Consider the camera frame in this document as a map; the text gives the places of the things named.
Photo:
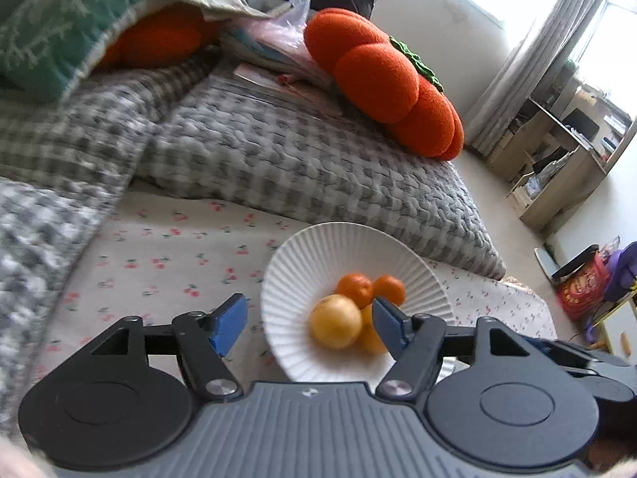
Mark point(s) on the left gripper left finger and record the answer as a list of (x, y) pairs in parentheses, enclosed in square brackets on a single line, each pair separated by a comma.
[(200, 342)]

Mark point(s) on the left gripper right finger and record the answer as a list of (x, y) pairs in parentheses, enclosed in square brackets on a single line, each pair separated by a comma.
[(418, 345)]

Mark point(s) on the large orange-yellow fruit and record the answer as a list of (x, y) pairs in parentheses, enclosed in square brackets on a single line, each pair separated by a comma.
[(368, 339)]

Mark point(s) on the mandarin orange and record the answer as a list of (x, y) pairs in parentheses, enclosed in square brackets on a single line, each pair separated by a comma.
[(357, 287), (390, 288)]

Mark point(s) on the large pale yellow fruit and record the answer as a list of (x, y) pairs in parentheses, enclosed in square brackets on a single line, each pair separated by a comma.
[(335, 322)]

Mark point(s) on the red printed bag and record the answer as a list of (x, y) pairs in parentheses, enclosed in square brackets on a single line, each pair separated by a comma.
[(581, 282)]

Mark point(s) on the purple toy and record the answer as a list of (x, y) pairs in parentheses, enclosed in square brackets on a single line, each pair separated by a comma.
[(622, 269)]

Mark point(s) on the white ribbed plate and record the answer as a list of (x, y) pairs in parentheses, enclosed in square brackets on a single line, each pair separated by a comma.
[(316, 300)]

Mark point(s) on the grey checked quilt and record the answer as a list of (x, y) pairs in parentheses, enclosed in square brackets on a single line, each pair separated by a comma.
[(195, 131)]

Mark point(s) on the wooden shelf desk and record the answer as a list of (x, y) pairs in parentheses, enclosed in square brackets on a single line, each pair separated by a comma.
[(557, 151)]

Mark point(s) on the orange pumpkin plush cushion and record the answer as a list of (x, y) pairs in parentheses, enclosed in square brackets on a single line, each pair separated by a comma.
[(387, 81)]

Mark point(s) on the grey curtain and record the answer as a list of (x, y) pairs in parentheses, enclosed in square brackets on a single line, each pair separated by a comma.
[(546, 40)]

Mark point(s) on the red orange cushion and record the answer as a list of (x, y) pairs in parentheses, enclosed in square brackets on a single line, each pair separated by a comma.
[(162, 39)]

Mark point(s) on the green white patterned pillow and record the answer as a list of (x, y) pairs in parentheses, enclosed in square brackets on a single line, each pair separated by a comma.
[(48, 47)]

